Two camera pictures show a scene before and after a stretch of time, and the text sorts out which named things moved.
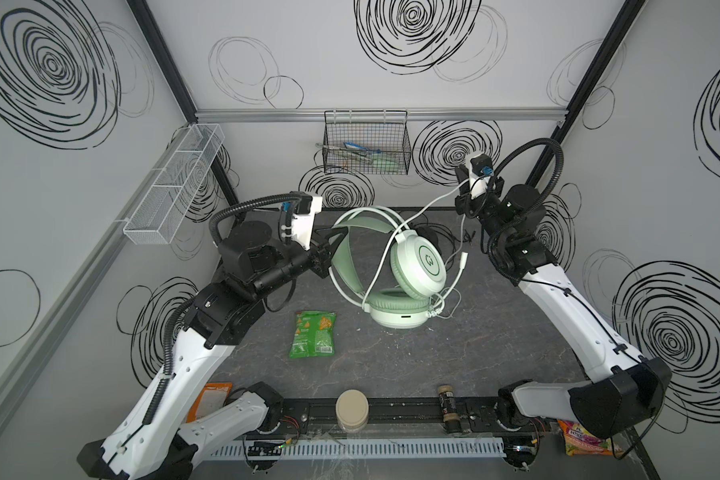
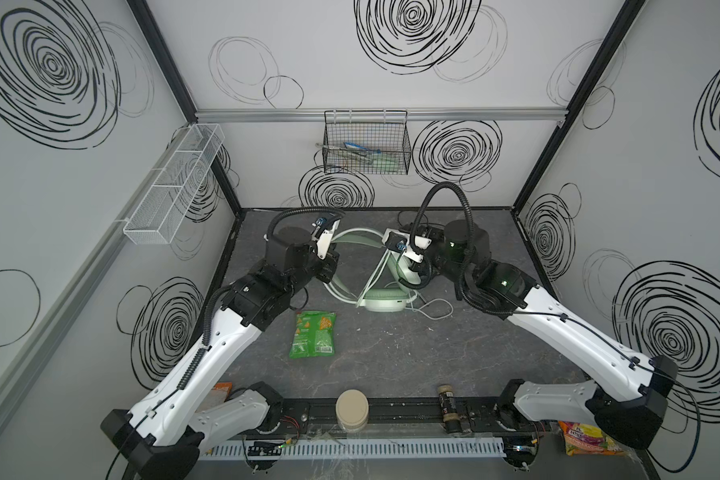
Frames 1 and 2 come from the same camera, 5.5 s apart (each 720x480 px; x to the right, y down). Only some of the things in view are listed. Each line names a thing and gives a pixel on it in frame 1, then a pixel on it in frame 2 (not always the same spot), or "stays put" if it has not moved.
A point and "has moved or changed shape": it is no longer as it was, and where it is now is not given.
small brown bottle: (449, 408) stays put
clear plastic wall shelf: (159, 214) stays put
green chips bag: (314, 334) stays put
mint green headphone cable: (407, 221) → (419, 309)
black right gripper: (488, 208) → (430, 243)
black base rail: (394, 418) stays put
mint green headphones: (397, 275) has moved or changed shape
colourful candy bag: (578, 441) stays put
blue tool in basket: (360, 147) stays put
